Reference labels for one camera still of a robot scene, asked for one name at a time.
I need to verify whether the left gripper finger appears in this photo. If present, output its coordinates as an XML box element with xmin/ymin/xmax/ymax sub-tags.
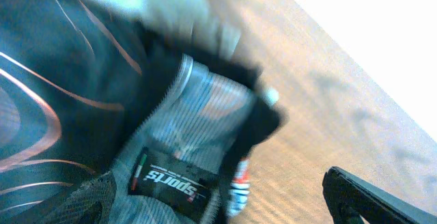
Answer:
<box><xmin>322</xmin><ymin>167</ymin><xmax>436</xmax><ymax>224</ymax></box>

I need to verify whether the black patterned cycling jersey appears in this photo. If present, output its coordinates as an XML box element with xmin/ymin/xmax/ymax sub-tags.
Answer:
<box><xmin>1</xmin><ymin>0</ymin><xmax>283</xmax><ymax>223</ymax></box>

